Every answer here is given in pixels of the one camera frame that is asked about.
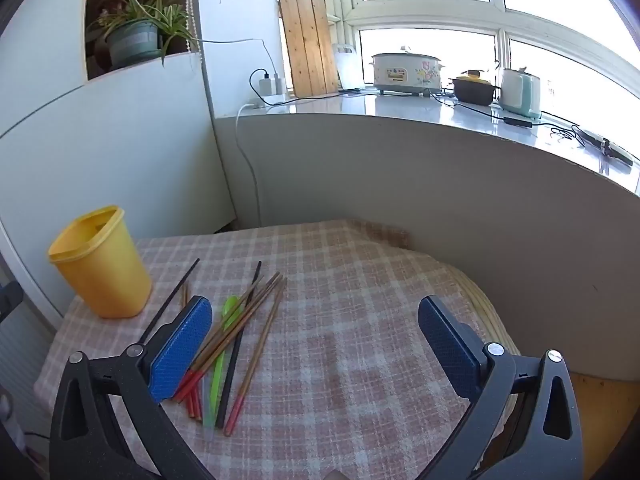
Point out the potted spider plant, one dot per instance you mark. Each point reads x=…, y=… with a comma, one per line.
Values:
x=132, y=45

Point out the white power strip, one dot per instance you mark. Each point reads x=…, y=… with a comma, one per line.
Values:
x=270, y=102

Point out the white floral slow cooker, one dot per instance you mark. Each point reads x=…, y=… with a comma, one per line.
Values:
x=405, y=72

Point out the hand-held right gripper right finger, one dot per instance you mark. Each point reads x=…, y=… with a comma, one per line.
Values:
x=450, y=350

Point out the white cutting board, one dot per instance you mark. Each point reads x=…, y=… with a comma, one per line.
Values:
x=347, y=67

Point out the white charger plug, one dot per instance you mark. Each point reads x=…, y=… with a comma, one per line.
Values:
x=265, y=85
x=278, y=85

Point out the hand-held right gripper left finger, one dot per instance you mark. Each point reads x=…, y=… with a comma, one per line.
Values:
x=180, y=350

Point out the brown pot with yellow lid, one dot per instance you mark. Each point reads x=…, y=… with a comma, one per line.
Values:
x=472, y=91

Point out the clear plastic spoon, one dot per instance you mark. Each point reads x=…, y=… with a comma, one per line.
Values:
x=208, y=420

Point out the white windowsill counter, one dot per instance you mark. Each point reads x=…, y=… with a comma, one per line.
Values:
x=400, y=107

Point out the black power adapter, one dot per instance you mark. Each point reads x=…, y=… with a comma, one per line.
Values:
x=517, y=121

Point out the white cabinet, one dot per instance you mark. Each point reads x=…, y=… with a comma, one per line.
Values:
x=125, y=150

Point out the yellow plastic container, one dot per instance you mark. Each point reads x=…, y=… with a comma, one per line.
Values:
x=105, y=270

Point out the wooden plank board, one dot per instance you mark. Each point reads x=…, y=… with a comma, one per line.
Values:
x=307, y=45

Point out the white window frame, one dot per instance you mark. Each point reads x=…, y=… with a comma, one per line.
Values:
x=425, y=12

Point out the green plastic spoon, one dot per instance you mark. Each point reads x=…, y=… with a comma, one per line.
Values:
x=217, y=380

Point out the pink checked tablecloth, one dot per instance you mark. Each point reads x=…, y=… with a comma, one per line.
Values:
x=350, y=360

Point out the reddish potted plant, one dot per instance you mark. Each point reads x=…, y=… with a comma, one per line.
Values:
x=107, y=10

